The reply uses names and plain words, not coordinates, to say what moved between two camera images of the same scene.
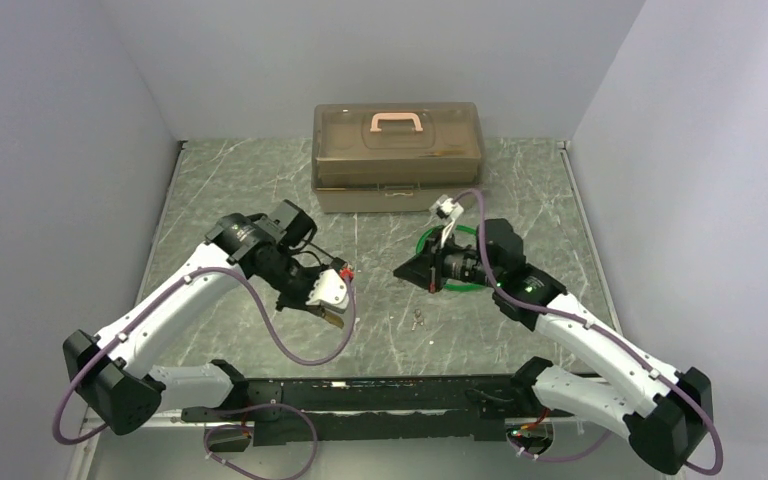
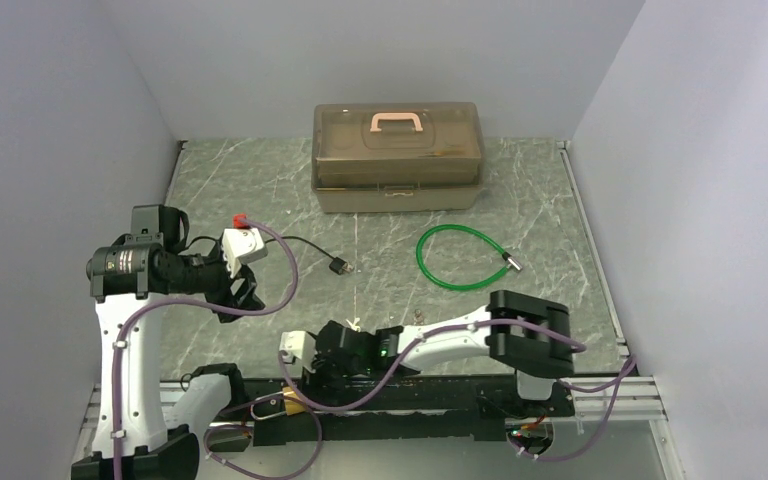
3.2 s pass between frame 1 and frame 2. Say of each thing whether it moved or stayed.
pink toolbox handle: stayed
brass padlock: moved
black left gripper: moved
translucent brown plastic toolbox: stayed
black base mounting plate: stayed
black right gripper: moved
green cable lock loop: stayed
